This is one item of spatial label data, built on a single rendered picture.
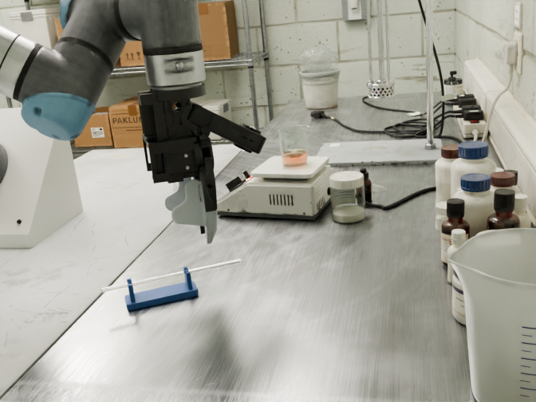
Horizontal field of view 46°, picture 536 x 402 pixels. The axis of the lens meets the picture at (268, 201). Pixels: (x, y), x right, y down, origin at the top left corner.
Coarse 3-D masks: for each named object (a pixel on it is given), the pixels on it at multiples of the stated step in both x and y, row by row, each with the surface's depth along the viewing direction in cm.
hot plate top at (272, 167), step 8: (272, 160) 120; (280, 160) 120; (312, 160) 118; (320, 160) 117; (328, 160) 118; (256, 168) 116; (264, 168) 115; (272, 168) 115; (280, 168) 114; (288, 168) 114; (296, 168) 113; (304, 168) 113; (312, 168) 112; (320, 168) 114; (256, 176) 113; (264, 176) 113; (272, 176) 112; (280, 176) 111; (288, 176) 111; (296, 176) 110; (304, 176) 110; (312, 176) 110
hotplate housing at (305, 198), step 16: (320, 176) 114; (240, 192) 115; (256, 192) 114; (272, 192) 113; (288, 192) 111; (304, 192) 110; (320, 192) 113; (224, 208) 117; (240, 208) 116; (256, 208) 115; (272, 208) 114; (288, 208) 112; (304, 208) 111; (320, 208) 114
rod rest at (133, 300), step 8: (128, 280) 87; (128, 288) 85; (160, 288) 89; (168, 288) 89; (176, 288) 88; (184, 288) 88; (192, 288) 88; (128, 296) 87; (136, 296) 87; (144, 296) 87; (152, 296) 87; (160, 296) 86; (168, 296) 86; (176, 296) 87; (184, 296) 87; (192, 296) 88; (128, 304) 85; (136, 304) 85; (144, 304) 86; (152, 304) 86
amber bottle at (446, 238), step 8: (448, 200) 87; (456, 200) 87; (448, 208) 87; (456, 208) 86; (464, 208) 87; (448, 216) 87; (456, 216) 86; (448, 224) 87; (456, 224) 87; (464, 224) 87; (440, 232) 88; (448, 232) 87; (448, 240) 87
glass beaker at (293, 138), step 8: (280, 128) 115; (288, 128) 116; (296, 128) 116; (304, 128) 115; (280, 136) 113; (288, 136) 112; (296, 136) 112; (304, 136) 112; (280, 144) 114; (288, 144) 112; (296, 144) 112; (304, 144) 113; (288, 152) 113; (296, 152) 112; (304, 152) 113; (288, 160) 113; (296, 160) 113; (304, 160) 113
